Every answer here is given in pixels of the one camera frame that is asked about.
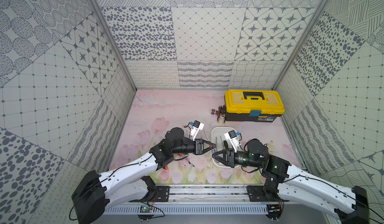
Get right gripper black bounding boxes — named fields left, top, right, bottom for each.
left=212, top=147, right=263, bottom=169

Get white plastic storage box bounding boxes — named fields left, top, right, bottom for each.
left=211, top=126, right=237, bottom=152

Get blue transparent handle screwdriver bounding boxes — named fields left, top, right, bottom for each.
left=204, top=130, right=216, bottom=148

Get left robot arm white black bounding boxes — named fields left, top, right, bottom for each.
left=71, top=127, right=216, bottom=224

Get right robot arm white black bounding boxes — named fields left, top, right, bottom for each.
left=212, top=139, right=371, bottom=224

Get red brown small tool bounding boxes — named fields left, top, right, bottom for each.
left=211, top=109, right=220, bottom=116

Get yellow black toolbox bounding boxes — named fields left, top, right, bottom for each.
left=224, top=90, right=285, bottom=123

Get right circuit board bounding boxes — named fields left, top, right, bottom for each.
left=266, top=205, right=282, bottom=221

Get circuit board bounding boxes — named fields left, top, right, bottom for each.
left=266, top=205, right=282, bottom=221
left=138, top=205, right=154, bottom=221

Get left circuit board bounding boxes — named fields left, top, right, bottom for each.
left=138, top=205, right=154, bottom=221

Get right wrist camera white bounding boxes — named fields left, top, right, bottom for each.
left=224, top=130, right=241, bottom=152

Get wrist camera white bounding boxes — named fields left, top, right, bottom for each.
left=190, top=120, right=204, bottom=141
left=224, top=130, right=241, bottom=152

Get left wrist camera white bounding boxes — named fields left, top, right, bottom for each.
left=190, top=120, right=204, bottom=141

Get yellow handled pliers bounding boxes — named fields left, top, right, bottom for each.
left=216, top=106, right=226, bottom=124

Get white slotted cable duct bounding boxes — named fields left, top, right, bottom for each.
left=104, top=204, right=267, bottom=216

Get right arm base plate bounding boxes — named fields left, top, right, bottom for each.
left=246, top=186, right=288, bottom=202

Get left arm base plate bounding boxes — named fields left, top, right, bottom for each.
left=130, top=186, right=170, bottom=203

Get aluminium rail frame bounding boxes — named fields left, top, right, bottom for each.
left=106, top=181, right=328, bottom=209

